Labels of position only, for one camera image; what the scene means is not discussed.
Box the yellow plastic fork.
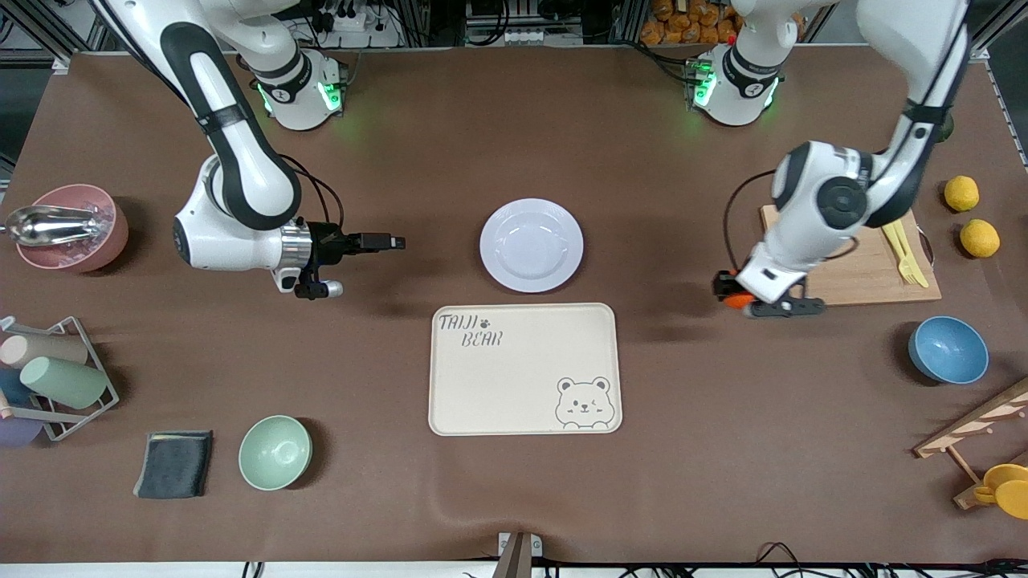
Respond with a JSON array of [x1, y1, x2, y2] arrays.
[[881, 221, 920, 286]]

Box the green bowl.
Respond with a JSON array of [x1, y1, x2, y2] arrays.
[[239, 415, 312, 491]]

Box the dark grey folded cloth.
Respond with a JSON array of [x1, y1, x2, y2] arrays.
[[133, 431, 214, 499]]

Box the blue cup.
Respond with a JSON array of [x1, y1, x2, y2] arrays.
[[0, 369, 35, 406]]

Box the purple cup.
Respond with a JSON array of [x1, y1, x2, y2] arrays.
[[0, 417, 45, 448]]

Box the beige cup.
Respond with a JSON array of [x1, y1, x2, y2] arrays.
[[0, 333, 89, 370]]

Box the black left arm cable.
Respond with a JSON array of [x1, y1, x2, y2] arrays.
[[723, 169, 778, 275]]

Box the cream bear print tray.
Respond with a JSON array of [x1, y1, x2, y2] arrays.
[[428, 303, 623, 437]]

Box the grey wire cup rack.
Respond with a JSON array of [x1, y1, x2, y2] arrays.
[[0, 315, 121, 442]]

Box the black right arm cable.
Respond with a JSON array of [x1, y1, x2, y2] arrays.
[[277, 153, 346, 234]]

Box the wooden hanging rack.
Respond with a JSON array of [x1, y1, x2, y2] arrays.
[[914, 377, 1028, 511]]

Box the white power strip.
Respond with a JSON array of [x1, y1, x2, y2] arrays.
[[321, 0, 402, 49]]

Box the bag of orange fruits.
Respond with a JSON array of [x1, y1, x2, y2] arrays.
[[640, 0, 741, 47]]

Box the black floor cables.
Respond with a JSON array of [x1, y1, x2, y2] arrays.
[[241, 542, 1028, 578]]

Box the yellow lemon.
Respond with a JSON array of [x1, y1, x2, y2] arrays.
[[944, 176, 981, 213], [960, 218, 1001, 258]]

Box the lavender round plate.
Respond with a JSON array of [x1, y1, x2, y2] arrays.
[[479, 198, 585, 294]]

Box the yellow plastic knife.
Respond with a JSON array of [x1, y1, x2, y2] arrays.
[[891, 215, 930, 290]]

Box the green cup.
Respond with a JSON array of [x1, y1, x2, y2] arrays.
[[20, 356, 109, 409]]

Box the blue bowl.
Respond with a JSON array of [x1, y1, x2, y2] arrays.
[[908, 315, 989, 385]]

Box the wooden cutting board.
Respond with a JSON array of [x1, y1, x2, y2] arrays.
[[761, 203, 942, 309]]

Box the pink bowl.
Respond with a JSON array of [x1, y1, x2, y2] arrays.
[[16, 184, 129, 274]]

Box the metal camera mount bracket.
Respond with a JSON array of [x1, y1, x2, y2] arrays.
[[494, 531, 544, 578]]

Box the shiny metal scoop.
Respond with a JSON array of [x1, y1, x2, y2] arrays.
[[4, 205, 109, 248]]

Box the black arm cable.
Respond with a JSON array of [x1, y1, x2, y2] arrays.
[[277, 153, 346, 234], [723, 169, 778, 275]]

